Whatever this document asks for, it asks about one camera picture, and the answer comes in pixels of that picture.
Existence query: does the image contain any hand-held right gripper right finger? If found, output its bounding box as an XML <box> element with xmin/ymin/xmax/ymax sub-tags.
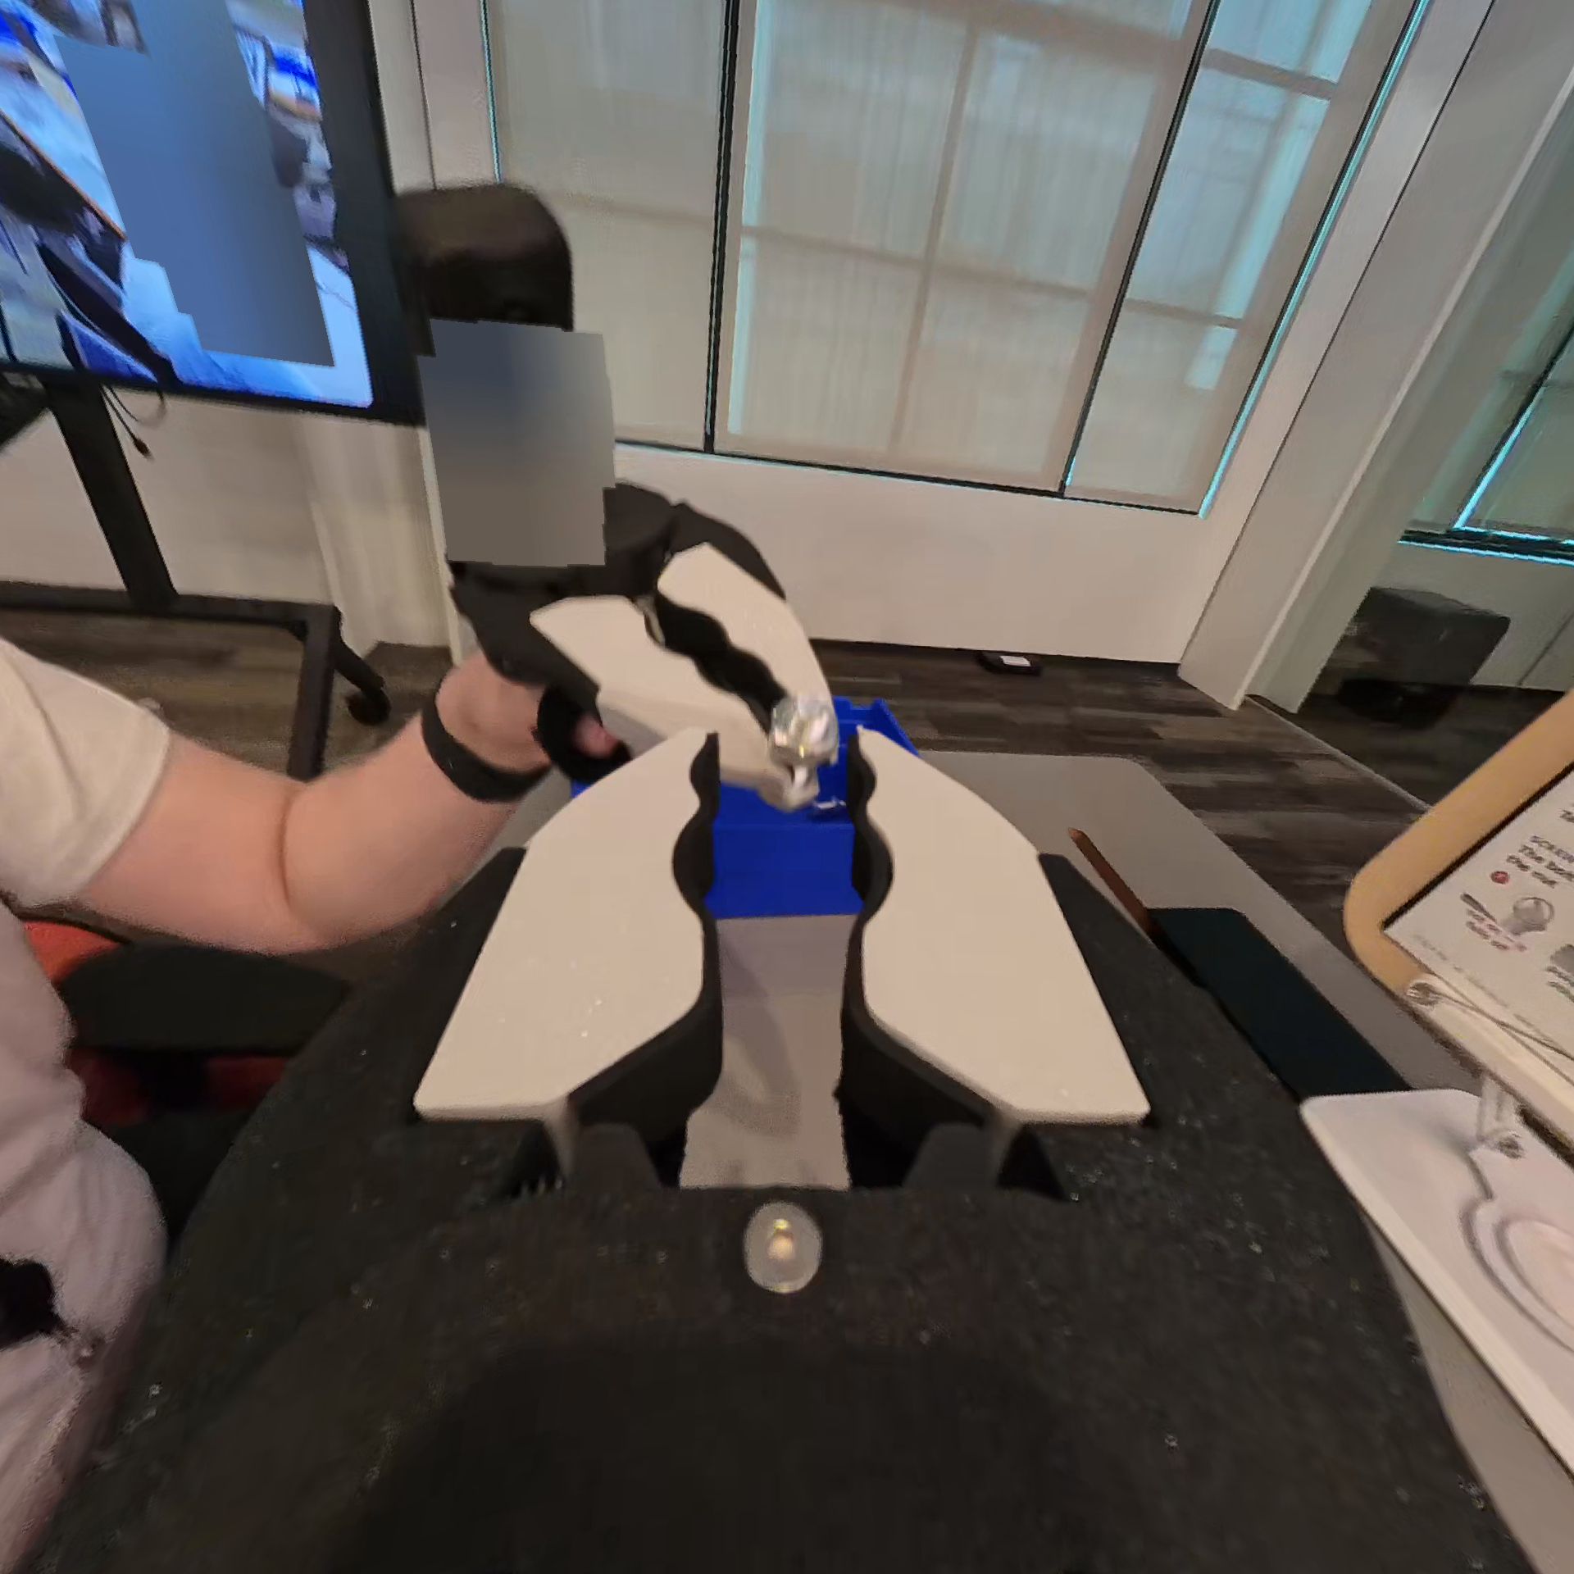
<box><xmin>845</xmin><ymin>729</ymin><xmax>1153</xmax><ymax>1188</ymax></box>

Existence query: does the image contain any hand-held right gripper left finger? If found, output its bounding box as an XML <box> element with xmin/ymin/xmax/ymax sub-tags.
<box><xmin>414</xmin><ymin>729</ymin><xmax>727</xmax><ymax>1188</ymax></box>

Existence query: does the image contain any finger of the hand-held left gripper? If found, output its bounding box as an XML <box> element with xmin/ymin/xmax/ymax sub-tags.
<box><xmin>530</xmin><ymin>590</ymin><xmax>744</xmax><ymax>755</ymax></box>
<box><xmin>652</xmin><ymin>541</ymin><xmax>838</xmax><ymax>734</ymax></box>

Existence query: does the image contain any silver hex bolt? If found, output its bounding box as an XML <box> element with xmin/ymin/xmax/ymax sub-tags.
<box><xmin>763</xmin><ymin>695</ymin><xmax>843</xmax><ymax>807</ymax></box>

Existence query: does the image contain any blue plastic bin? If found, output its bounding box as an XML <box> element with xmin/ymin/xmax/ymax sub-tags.
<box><xmin>572</xmin><ymin>697</ymin><xmax>916</xmax><ymax>924</ymax></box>

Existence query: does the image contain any person's left forearm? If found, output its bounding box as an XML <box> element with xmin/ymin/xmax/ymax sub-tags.
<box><xmin>75</xmin><ymin>714</ymin><xmax>530</xmax><ymax>961</ymax></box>

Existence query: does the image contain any person's left hand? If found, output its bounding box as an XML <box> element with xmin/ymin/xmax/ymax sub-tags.
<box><xmin>439</xmin><ymin>656</ymin><xmax>630</xmax><ymax>789</ymax></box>

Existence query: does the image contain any black wristwatch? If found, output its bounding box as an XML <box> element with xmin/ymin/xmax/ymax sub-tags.
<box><xmin>420</xmin><ymin>689</ymin><xmax>555</xmax><ymax>806</ymax></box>

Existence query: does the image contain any black phone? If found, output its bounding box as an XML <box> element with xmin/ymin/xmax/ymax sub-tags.
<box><xmin>1145</xmin><ymin>905</ymin><xmax>1409</xmax><ymax>1103</ymax></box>

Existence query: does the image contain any large window with blinds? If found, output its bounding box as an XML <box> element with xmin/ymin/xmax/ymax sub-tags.
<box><xmin>480</xmin><ymin>0</ymin><xmax>1428</xmax><ymax>519</ymax></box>

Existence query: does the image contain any orange cloth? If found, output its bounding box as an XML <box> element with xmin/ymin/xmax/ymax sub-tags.
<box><xmin>0</xmin><ymin>916</ymin><xmax>272</xmax><ymax>1120</ymax></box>

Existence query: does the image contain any black screen stand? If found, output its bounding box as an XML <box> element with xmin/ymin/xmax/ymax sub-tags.
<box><xmin>0</xmin><ymin>369</ymin><xmax>395</xmax><ymax>776</ymax></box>

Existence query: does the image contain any instruction poster board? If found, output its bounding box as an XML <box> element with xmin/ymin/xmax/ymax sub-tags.
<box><xmin>1346</xmin><ymin>695</ymin><xmax>1574</xmax><ymax>1158</ymax></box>

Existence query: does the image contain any white board stand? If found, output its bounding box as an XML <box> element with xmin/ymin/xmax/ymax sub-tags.
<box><xmin>1299</xmin><ymin>997</ymin><xmax>1574</xmax><ymax>1476</ymax></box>

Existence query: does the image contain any dark storage box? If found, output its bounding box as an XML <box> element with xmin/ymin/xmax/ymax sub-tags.
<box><xmin>1329</xmin><ymin>586</ymin><xmax>1514</xmax><ymax>727</ymax></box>

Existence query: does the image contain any glass partition window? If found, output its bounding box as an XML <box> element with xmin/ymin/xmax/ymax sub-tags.
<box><xmin>1404</xmin><ymin>247</ymin><xmax>1574</xmax><ymax>562</ymax></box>

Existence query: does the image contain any wall screen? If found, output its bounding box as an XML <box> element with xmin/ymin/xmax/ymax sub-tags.
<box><xmin>0</xmin><ymin>0</ymin><xmax>420</xmax><ymax>425</ymax></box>

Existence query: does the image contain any black shoulder strap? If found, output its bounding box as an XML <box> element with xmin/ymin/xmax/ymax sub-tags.
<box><xmin>0</xmin><ymin>1259</ymin><xmax>64</xmax><ymax>1349</ymax></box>

